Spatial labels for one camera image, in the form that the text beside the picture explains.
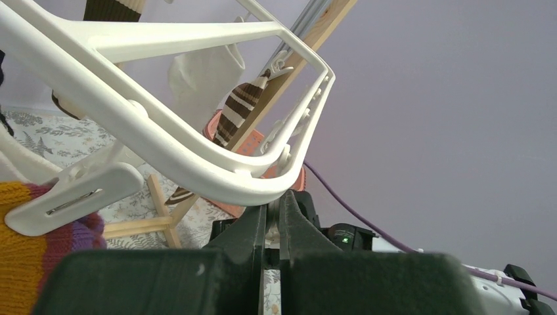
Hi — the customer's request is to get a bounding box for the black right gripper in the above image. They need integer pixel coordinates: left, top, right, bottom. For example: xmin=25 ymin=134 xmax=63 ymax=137
xmin=210 ymin=190 xmax=377 ymax=269

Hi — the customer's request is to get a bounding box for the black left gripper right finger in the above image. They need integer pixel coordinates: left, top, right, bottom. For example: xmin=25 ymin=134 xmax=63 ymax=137
xmin=278 ymin=189 xmax=487 ymax=315

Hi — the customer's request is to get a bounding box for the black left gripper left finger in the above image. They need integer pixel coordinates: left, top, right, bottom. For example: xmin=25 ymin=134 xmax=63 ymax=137
xmin=32 ymin=205 xmax=267 ymax=314

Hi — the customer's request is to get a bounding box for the white plastic sock hanger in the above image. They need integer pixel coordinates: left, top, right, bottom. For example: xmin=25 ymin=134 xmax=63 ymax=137
xmin=1 ymin=1 xmax=335 ymax=205

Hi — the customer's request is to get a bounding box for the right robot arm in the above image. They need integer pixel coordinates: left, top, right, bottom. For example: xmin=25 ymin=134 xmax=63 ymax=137
xmin=208 ymin=190 xmax=552 ymax=314

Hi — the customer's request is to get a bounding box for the white hanger clip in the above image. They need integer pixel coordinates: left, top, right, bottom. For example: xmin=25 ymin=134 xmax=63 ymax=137
xmin=5 ymin=141 xmax=144 ymax=236

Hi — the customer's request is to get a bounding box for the floral patterned mat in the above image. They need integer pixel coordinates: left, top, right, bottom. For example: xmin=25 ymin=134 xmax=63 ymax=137
xmin=1 ymin=108 xmax=281 ymax=314

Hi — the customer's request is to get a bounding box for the pink plastic laundry basket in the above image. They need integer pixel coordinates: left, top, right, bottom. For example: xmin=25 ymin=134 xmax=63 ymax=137
xmin=202 ymin=109 xmax=307 ymax=220

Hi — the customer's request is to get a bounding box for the brown white striped sock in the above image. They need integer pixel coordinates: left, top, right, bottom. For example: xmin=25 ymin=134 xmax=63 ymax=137
xmin=164 ymin=68 xmax=273 ymax=207

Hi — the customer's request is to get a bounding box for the orange purple sock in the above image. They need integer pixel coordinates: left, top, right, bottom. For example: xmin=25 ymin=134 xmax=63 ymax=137
xmin=1 ymin=181 xmax=107 ymax=314

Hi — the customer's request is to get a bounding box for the cream white sock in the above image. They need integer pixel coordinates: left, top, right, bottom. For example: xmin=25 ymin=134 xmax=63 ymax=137
xmin=168 ymin=44 xmax=246 ymax=133

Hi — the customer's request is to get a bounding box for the black blue sock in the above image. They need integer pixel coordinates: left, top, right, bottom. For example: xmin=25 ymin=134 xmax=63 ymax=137
xmin=0 ymin=47 xmax=16 ymax=138

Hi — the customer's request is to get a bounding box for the beige brown striped sock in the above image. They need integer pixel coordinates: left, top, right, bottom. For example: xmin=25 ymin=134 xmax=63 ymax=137
xmin=51 ymin=0 xmax=147 ymax=121

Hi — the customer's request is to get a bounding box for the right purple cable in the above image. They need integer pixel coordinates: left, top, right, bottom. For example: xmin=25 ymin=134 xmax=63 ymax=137
xmin=302 ymin=159 xmax=557 ymax=303

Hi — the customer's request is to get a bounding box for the wooden drying rack frame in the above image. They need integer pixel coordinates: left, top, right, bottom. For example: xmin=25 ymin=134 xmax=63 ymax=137
xmin=104 ymin=0 xmax=356 ymax=248

